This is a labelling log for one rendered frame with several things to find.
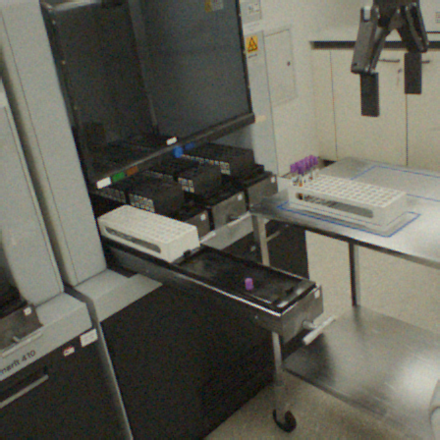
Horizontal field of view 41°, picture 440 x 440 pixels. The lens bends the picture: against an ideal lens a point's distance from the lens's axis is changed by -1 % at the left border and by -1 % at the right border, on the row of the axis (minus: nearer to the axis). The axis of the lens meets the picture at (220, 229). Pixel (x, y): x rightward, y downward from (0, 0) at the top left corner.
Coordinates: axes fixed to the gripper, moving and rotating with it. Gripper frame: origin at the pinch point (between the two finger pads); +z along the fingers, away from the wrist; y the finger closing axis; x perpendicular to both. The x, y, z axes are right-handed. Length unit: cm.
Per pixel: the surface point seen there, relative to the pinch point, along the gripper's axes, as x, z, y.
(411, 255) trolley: 4.7, 38.7, 14.9
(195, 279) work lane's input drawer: 41, 40, -16
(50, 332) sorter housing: 66, 49, -42
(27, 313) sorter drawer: 66, 42, -46
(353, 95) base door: 155, 68, 219
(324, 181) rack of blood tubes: 37, 33, 30
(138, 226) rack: 65, 35, -12
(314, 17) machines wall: 186, 22, 226
